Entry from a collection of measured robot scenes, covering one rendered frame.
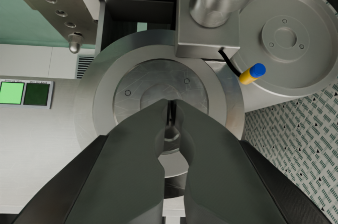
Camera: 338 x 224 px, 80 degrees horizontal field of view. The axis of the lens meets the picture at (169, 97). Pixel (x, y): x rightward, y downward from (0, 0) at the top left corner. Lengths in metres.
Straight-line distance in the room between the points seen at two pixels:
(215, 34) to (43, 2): 0.38
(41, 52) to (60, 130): 2.98
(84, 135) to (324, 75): 0.23
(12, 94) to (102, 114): 0.45
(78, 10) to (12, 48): 3.27
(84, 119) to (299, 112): 0.25
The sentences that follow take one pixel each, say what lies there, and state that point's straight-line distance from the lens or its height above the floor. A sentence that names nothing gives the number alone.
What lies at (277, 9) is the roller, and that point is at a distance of 0.25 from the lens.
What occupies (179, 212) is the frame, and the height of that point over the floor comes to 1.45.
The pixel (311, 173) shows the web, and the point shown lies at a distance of 0.30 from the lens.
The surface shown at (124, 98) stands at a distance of 0.16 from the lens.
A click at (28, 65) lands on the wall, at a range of 3.52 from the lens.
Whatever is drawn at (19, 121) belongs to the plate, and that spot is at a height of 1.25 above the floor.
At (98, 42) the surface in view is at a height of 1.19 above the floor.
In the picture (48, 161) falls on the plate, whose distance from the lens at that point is 0.57.
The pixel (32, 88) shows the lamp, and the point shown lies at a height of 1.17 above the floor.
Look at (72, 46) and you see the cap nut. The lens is 0.58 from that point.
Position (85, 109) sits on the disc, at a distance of 0.19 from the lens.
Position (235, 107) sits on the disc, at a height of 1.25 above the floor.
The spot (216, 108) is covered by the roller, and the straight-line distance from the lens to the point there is 0.18.
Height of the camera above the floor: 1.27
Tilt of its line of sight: 11 degrees down
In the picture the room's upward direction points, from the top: 178 degrees counter-clockwise
